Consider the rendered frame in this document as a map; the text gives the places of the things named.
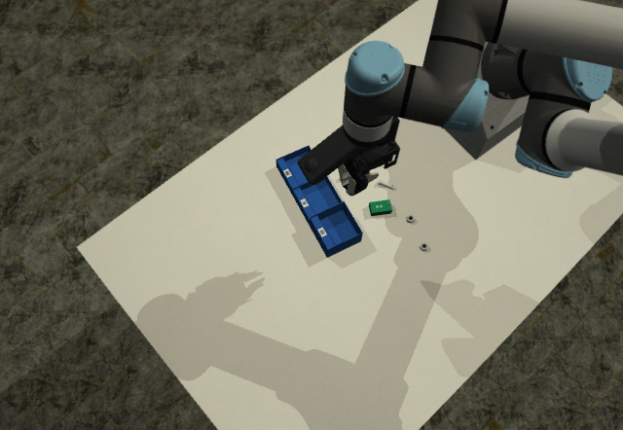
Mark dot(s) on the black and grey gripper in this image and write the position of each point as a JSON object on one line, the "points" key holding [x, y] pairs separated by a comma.
{"points": [[355, 173]]}

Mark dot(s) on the green 9v battery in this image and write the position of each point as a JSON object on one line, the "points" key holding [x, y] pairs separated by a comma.
{"points": [[381, 207]]}

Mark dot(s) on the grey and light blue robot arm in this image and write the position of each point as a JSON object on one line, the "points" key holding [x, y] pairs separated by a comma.
{"points": [[577, 44]]}

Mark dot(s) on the blue rack of bins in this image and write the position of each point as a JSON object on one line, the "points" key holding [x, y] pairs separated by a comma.
{"points": [[328, 216]]}

